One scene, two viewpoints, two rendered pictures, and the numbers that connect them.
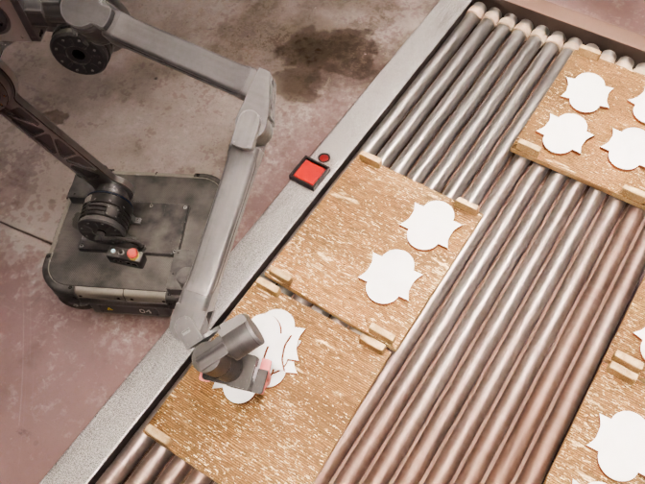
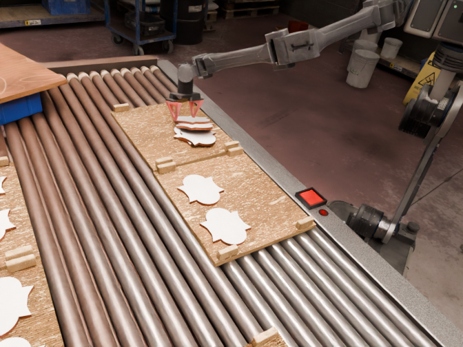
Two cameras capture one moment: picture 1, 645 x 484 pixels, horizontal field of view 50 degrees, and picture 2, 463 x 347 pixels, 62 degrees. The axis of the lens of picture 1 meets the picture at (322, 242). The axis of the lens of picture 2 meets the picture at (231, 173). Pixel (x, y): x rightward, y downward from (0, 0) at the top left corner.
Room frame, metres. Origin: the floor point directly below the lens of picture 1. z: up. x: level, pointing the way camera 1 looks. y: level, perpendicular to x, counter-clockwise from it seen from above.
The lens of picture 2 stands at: (1.05, -1.01, 1.71)
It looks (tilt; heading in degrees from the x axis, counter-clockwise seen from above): 37 degrees down; 105
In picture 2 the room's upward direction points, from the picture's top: 10 degrees clockwise
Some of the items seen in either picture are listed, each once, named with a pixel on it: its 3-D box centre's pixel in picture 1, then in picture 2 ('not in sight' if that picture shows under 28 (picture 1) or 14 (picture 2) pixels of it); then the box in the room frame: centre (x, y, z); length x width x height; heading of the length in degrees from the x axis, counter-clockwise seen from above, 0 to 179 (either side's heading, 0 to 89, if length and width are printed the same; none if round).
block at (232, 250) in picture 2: (466, 205); (227, 252); (0.90, -0.35, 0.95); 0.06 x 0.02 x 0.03; 52
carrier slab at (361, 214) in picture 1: (375, 244); (231, 199); (0.83, -0.12, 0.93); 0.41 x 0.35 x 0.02; 142
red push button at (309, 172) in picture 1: (309, 173); (311, 198); (1.06, 0.02, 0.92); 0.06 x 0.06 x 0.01; 52
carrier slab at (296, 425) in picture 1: (270, 392); (173, 131); (0.50, 0.14, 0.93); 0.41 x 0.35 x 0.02; 144
